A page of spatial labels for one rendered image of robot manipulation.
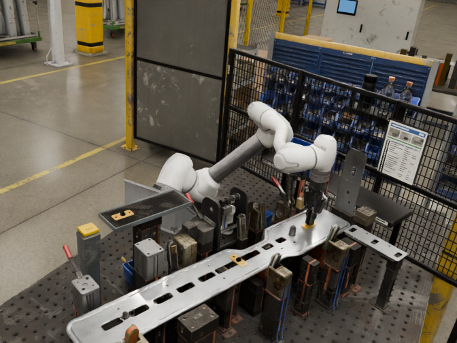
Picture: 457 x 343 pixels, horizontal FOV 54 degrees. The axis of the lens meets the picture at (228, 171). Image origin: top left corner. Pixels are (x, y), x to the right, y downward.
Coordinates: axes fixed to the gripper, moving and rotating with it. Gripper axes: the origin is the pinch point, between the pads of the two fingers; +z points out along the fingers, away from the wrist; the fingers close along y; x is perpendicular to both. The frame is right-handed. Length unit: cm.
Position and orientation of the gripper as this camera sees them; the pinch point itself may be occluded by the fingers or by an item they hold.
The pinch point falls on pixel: (310, 217)
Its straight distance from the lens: 218.5
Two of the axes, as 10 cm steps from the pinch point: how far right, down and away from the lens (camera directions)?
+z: -0.9, 8.9, 4.4
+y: 6.6, 3.9, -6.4
